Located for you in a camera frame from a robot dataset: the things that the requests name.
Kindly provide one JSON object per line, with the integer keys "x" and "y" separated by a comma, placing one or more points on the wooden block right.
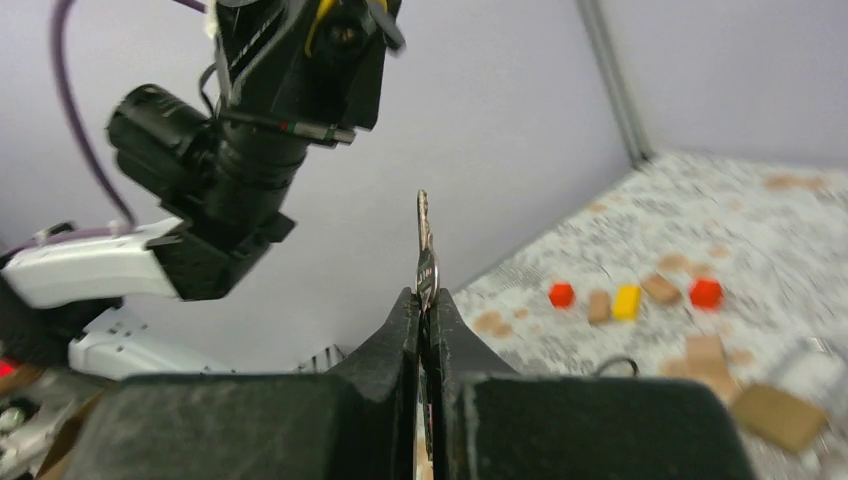
{"x": 706, "y": 361}

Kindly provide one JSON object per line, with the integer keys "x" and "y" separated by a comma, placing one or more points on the wooden block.
{"x": 599, "y": 307}
{"x": 660, "y": 289}
{"x": 706, "y": 361}

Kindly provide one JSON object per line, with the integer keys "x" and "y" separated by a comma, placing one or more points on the wooden block top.
{"x": 660, "y": 289}

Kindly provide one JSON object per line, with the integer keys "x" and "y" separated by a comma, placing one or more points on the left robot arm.
{"x": 222, "y": 183}

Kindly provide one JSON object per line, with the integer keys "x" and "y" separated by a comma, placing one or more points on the red block upper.
{"x": 706, "y": 293}

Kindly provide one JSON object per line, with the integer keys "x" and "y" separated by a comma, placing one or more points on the wooden block left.
{"x": 599, "y": 307}

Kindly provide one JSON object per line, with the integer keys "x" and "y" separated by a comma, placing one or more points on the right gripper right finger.
{"x": 490, "y": 422}

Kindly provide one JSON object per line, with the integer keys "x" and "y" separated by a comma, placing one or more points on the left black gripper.
{"x": 312, "y": 69}

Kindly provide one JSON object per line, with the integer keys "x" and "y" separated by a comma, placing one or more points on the red block left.
{"x": 561, "y": 295}

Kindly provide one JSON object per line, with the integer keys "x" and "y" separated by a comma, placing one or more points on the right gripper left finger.
{"x": 353, "y": 421}

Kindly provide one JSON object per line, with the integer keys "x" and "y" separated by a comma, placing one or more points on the red block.
{"x": 561, "y": 295}
{"x": 706, "y": 293}

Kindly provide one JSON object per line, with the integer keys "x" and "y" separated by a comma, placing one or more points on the brass long-shackle padlock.
{"x": 801, "y": 396}

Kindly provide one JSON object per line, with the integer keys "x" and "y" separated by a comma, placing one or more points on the yellow block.
{"x": 626, "y": 305}

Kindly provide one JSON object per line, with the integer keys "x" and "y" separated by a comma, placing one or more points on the floral table mat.
{"x": 774, "y": 237}

